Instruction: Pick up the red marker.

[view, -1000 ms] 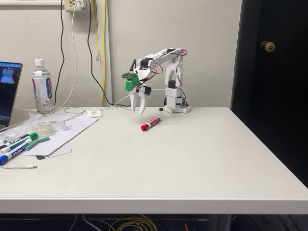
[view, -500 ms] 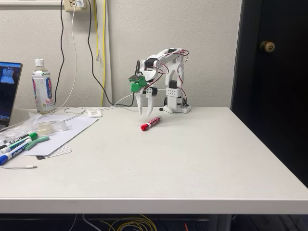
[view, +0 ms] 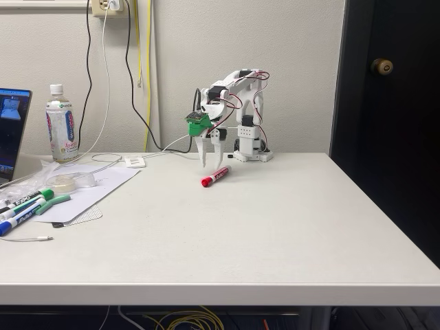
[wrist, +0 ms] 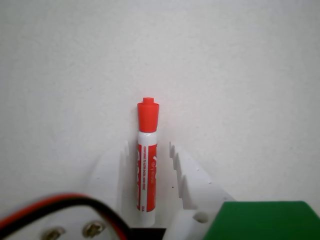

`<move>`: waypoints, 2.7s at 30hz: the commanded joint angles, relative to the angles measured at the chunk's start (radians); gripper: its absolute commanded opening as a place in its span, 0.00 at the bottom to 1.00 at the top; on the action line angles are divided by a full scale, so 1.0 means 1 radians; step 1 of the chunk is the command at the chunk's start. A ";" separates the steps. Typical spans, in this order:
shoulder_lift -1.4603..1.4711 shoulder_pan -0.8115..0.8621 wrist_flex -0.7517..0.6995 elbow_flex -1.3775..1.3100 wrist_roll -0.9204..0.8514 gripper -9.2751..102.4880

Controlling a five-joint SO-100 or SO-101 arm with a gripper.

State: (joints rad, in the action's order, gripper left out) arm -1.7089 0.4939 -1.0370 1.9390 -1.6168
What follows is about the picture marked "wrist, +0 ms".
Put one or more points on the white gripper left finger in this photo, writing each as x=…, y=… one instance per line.
x=107, y=175

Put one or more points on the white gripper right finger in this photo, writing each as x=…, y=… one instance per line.
x=200, y=187

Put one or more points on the red Expo marker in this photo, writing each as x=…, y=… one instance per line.
x=148, y=117

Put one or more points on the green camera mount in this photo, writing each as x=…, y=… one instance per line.
x=262, y=222

